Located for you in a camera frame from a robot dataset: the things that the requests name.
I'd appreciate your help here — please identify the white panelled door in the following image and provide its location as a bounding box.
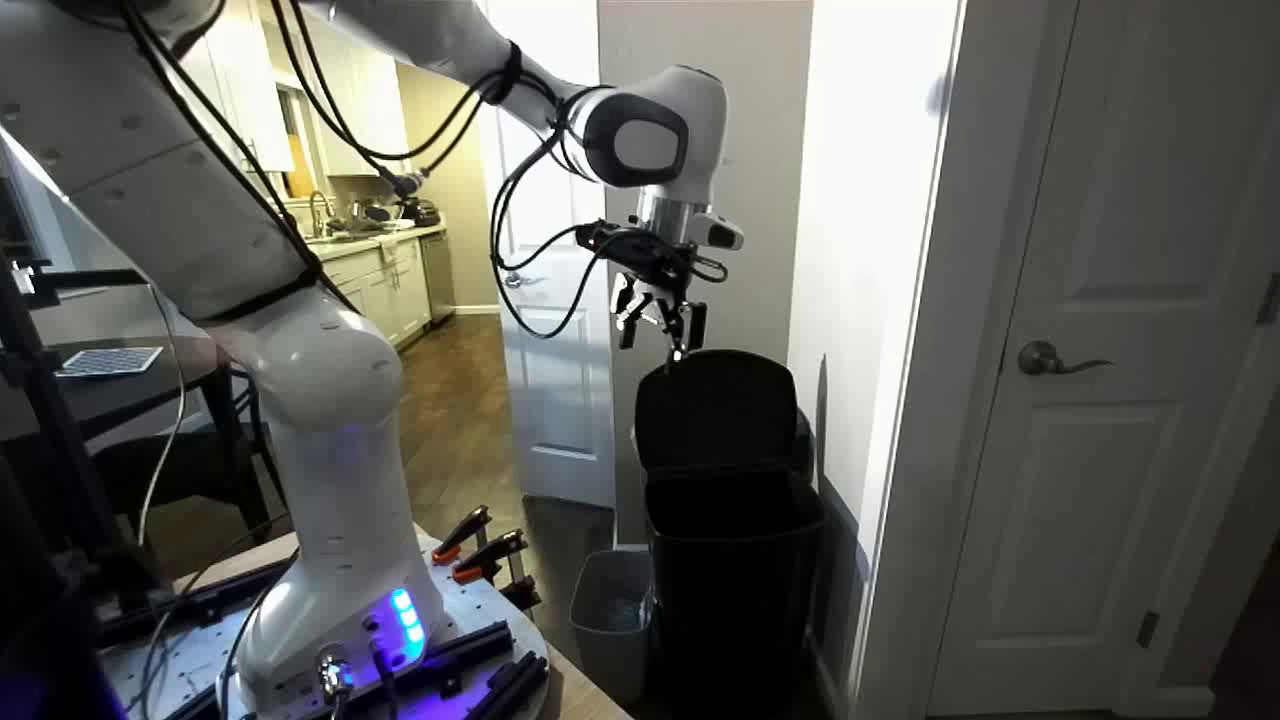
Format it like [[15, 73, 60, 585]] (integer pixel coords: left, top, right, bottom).
[[928, 0, 1280, 720]]

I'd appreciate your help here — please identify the long black arm cable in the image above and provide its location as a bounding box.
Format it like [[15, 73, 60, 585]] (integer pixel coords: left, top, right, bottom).
[[116, 0, 333, 292]]

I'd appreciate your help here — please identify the black plastic bin body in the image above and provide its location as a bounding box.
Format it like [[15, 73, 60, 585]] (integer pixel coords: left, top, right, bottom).
[[639, 463, 827, 720]]

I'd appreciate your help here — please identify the dark desk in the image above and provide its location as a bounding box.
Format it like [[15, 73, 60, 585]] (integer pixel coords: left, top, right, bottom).
[[0, 284, 288, 545]]

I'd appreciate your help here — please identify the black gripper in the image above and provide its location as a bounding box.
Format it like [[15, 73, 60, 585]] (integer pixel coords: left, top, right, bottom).
[[614, 228, 714, 355]]

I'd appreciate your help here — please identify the looped black wrist cable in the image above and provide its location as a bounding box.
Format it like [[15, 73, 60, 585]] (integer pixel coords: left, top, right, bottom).
[[274, 0, 620, 345]]

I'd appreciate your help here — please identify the black bar clamp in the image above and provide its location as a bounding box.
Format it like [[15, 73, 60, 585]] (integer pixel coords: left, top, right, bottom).
[[458, 647, 556, 720], [394, 617, 520, 687]]

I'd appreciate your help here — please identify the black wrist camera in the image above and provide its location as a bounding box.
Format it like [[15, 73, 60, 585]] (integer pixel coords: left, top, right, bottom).
[[574, 215, 643, 271]]

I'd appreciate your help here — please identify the black clamp orange handle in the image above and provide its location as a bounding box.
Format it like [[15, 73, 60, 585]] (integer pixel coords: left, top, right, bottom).
[[449, 526, 531, 589], [432, 500, 498, 567]]

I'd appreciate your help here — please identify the black countertop appliance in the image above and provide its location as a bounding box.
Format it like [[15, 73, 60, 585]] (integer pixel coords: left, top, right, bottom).
[[397, 191, 449, 231]]

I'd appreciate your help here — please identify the black bin lid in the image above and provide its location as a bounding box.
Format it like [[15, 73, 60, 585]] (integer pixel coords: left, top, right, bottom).
[[632, 347, 806, 479]]

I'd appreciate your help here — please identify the thin white cable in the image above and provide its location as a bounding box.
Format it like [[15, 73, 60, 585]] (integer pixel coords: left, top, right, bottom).
[[133, 292, 200, 552]]

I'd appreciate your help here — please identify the flat tablet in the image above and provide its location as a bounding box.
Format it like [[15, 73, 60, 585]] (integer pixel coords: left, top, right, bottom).
[[57, 339, 167, 382]]

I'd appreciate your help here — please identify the white kitchen base cabinet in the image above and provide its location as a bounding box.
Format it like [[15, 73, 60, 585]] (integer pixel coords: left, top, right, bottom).
[[312, 221, 458, 350]]

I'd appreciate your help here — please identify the white kitchen wall cabinet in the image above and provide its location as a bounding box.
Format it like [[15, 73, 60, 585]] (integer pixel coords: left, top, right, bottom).
[[178, 0, 414, 184]]

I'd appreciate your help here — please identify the black tripod stand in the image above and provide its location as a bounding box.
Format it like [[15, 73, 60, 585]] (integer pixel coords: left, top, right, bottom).
[[0, 170, 178, 645]]

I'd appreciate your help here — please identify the dark metal door lever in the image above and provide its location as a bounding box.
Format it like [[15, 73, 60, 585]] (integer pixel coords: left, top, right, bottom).
[[1017, 337, 1116, 381]]

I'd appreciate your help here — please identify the white open room door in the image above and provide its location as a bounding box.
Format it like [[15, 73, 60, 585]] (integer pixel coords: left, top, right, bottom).
[[491, 0, 620, 513]]

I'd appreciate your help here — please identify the small gray wastebasket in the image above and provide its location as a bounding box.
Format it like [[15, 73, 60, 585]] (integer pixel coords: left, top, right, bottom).
[[569, 548, 660, 708]]

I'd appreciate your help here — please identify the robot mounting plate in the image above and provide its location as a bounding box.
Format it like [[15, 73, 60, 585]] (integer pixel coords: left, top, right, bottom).
[[91, 531, 565, 720]]

